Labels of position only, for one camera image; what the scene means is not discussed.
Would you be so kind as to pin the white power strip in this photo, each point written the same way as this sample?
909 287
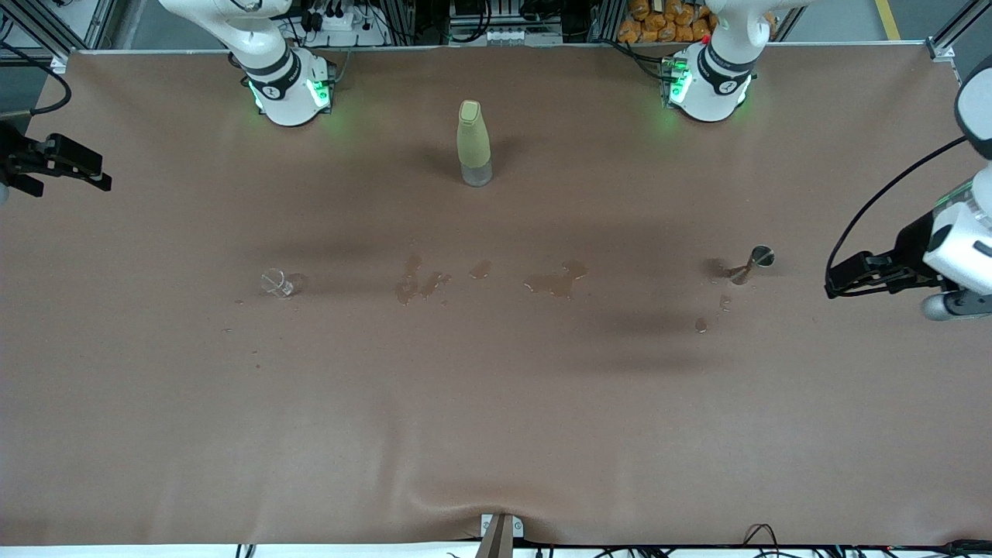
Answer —
341 22

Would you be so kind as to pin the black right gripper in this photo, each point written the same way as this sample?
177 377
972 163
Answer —
17 159

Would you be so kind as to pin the black electronics rack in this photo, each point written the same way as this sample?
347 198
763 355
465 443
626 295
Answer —
434 15

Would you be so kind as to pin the clear glass measuring beaker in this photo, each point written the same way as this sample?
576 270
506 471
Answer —
279 285

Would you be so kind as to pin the steel jigger cup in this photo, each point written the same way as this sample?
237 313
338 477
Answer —
763 256

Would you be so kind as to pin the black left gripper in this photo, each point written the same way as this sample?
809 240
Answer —
911 243

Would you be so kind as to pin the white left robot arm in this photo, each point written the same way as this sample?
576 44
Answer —
717 93

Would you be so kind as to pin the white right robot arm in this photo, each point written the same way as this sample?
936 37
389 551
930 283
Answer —
283 101

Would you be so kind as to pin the orange snack bag pile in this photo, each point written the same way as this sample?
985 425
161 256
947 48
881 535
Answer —
659 23

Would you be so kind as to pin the brown table cloth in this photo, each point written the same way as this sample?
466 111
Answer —
496 403

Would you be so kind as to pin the metal table edge clamp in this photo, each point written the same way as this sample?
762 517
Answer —
500 531

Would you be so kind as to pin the long white socket strip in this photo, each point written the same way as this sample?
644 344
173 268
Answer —
504 36

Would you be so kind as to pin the aluminium frame profile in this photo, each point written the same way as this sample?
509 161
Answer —
942 48
105 19

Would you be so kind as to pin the yellow-green bottle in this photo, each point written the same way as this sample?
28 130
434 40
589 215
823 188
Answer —
473 143

